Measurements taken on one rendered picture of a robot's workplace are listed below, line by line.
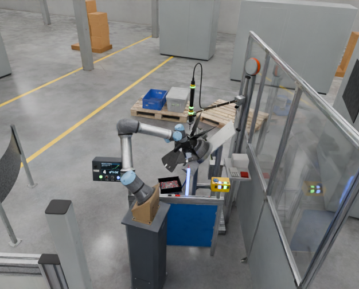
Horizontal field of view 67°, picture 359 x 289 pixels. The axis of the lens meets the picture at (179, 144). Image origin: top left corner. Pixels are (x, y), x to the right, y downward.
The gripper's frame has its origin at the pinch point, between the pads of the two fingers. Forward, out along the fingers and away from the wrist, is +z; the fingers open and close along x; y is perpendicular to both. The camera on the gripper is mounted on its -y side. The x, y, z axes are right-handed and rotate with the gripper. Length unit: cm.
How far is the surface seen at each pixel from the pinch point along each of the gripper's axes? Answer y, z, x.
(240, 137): 55, 28, 59
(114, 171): -59, -16, -19
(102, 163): -67, -25, -17
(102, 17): -274, -71, 806
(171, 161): -20.2, 15.9, 22.2
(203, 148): 14.8, 10.0, 25.1
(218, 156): 28, 27, 31
